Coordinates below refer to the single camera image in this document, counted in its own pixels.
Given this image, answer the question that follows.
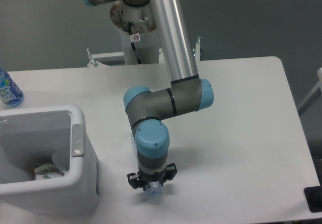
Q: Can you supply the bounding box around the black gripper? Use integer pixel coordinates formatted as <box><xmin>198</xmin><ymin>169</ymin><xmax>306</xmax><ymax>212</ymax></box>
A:
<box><xmin>127</xmin><ymin>163</ymin><xmax>178</xmax><ymax>189</ymax></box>

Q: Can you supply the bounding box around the clear plastic bottle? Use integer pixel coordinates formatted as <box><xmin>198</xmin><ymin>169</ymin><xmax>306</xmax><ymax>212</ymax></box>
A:
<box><xmin>129</xmin><ymin>133</ymin><xmax>164</xmax><ymax>202</ymax></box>

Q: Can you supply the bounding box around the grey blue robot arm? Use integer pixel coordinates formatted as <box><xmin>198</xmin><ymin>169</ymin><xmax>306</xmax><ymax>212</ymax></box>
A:
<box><xmin>83</xmin><ymin>0</ymin><xmax>214</xmax><ymax>190</ymax></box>

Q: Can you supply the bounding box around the trash inside bin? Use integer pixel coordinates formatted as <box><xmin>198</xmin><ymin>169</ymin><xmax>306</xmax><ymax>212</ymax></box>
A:
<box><xmin>33</xmin><ymin>147</ymin><xmax>70</xmax><ymax>180</ymax></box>

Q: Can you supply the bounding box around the white plastic trash can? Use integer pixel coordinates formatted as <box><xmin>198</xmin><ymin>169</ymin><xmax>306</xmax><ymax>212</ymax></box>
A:
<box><xmin>1</xmin><ymin>105</ymin><xmax>99</xmax><ymax>213</ymax></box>

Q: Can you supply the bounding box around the black device at table edge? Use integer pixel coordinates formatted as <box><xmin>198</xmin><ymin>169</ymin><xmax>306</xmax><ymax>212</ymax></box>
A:
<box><xmin>304</xmin><ymin>186</ymin><xmax>321</xmax><ymax>213</ymax></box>

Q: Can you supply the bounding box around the blue labelled water bottle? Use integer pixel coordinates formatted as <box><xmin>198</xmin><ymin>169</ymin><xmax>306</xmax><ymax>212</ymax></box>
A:
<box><xmin>1</xmin><ymin>68</ymin><xmax>24</xmax><ymax>107</ymax></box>

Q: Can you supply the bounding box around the white bracket with bolts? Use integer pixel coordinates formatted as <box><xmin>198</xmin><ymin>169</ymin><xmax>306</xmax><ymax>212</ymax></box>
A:
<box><xmin>87</xmin><ymin>36</ymin><xmax>203</xmax><ymax>67</ymax></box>

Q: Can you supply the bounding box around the black cable on pedestal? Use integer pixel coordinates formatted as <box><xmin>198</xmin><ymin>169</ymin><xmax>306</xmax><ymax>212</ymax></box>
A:
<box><xmin>128</xmin><ymin>21</ymin><xmax>142</xmax><ymax>65</ymax></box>

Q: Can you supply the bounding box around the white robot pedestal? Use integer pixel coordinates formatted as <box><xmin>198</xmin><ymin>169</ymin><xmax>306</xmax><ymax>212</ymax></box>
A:
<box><xmin>110</xmin><ymin>1</ymin><xmax>160</xmax><ymax>65</ymax></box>

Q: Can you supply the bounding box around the white frame at right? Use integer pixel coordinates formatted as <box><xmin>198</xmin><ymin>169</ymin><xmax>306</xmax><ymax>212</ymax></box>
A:
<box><xmin>297</xmin><ymin>67</ymin><xmax>321</xmax><ymax>116</ymax></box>

